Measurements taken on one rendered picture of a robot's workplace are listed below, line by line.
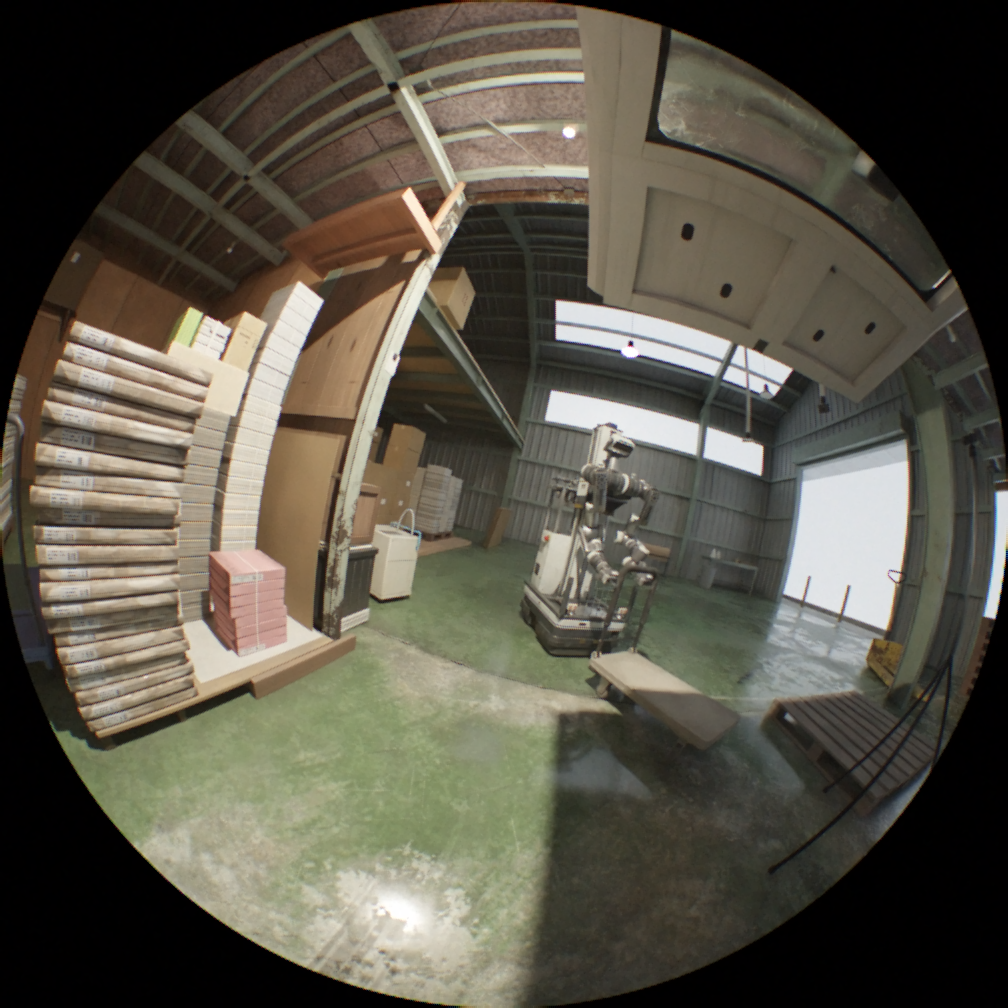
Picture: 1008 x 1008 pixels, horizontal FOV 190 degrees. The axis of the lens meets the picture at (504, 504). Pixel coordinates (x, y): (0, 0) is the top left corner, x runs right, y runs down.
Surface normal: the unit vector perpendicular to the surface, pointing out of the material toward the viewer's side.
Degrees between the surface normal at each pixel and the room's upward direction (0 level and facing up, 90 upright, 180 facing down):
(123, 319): 90
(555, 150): 180
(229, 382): 90
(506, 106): 180
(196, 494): 90
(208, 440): 90
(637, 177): 166
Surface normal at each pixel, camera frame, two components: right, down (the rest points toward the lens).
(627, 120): -0.23, 0.97
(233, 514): 0.95, 0.22
